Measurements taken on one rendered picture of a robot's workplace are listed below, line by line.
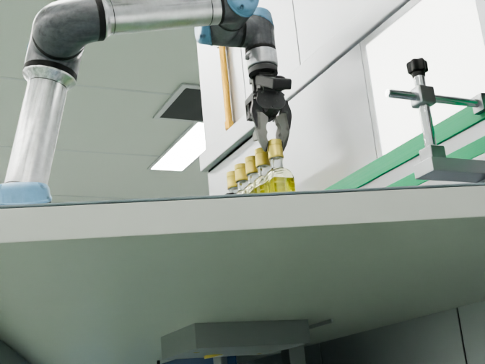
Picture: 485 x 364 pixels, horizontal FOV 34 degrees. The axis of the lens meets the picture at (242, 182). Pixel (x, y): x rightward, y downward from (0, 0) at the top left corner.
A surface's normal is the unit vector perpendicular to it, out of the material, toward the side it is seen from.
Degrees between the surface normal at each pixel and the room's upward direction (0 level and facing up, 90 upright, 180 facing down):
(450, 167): 90
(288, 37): 90
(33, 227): 90
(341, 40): 90
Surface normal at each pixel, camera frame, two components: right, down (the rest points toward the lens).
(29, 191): 0.53, -0.30
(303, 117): -0.90, -0.04
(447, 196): 0.14, -0.30
